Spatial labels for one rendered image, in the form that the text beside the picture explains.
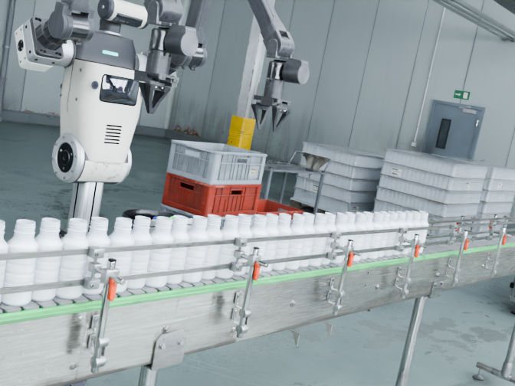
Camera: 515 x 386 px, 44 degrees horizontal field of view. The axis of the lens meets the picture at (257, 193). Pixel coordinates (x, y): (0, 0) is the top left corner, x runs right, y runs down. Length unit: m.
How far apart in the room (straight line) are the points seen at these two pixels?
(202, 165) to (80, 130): 2.17
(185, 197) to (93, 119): 2.28
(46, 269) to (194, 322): 0.45
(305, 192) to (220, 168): 5.28
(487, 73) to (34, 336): 11.52
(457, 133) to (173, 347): 11.10
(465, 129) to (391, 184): 4.15
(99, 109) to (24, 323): 0.90
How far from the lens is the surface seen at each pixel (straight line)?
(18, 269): 1.31
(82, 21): 1.90
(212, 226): 1.64
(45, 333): 1.37
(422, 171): 8.29
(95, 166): 2.08
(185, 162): 4.24
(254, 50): 11.98
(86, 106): 2.03
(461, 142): 12.39
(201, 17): 2.16
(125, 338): 1.50
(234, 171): 4.29
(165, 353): 1.60
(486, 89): 12.39
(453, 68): 12.71
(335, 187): 9.03
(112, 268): 1.33
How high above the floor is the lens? 1.48
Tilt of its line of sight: 8 degrees down
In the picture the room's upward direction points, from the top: 11 degrees clockwise
